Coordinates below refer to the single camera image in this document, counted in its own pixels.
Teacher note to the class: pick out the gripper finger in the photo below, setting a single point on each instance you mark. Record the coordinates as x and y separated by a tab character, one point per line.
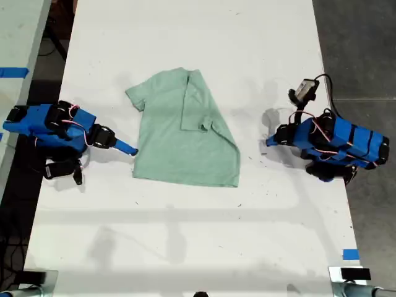
127	147

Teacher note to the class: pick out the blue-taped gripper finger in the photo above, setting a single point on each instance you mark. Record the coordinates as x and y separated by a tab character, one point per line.
271	141

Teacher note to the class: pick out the pale green T-shirt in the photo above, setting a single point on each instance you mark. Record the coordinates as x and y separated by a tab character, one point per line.
191	148

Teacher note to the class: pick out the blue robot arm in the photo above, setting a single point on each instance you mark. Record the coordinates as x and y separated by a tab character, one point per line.
355	139
31	123

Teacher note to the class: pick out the long blue tape strip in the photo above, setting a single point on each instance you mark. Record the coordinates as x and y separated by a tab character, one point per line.
14	72

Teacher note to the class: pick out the white side table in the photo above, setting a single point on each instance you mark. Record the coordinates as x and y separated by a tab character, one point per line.
18	31

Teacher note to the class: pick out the short blue tape piece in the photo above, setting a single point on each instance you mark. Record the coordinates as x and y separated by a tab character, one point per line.
351	254

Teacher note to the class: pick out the small black box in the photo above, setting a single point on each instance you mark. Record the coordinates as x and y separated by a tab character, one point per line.
355	274
34	277

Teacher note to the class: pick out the grey metal pipe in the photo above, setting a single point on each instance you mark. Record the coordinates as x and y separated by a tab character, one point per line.
18	292
362	290

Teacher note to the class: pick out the arm's black camera stalk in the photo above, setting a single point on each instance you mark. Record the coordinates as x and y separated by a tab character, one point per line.
78	176
295	105

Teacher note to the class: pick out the arm's black camera box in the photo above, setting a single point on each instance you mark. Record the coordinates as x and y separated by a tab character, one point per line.
306	88
58	170

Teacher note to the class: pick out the silver metal bracket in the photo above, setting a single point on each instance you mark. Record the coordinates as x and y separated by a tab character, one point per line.
51	281
334	275

